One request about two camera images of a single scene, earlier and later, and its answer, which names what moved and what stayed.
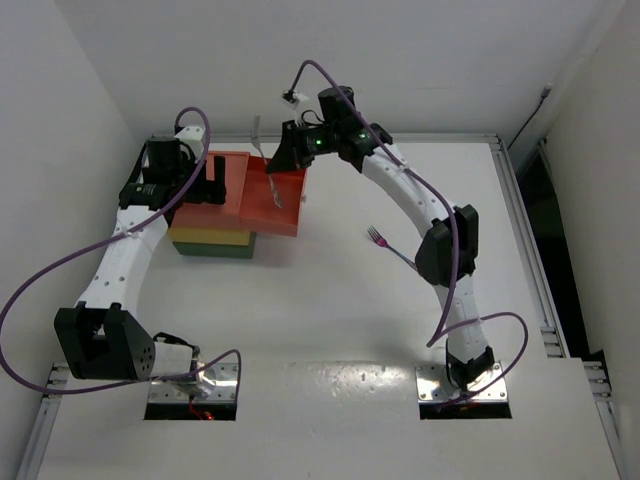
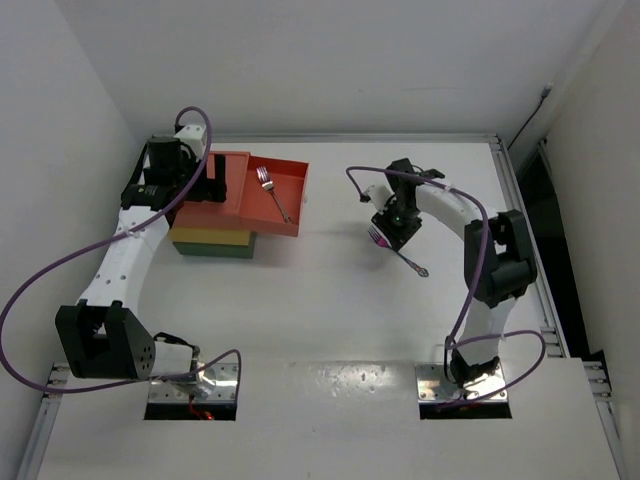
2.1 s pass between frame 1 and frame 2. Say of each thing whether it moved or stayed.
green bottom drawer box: stayed
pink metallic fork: stayed
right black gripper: moved
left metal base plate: stayed
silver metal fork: moved
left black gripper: stayed
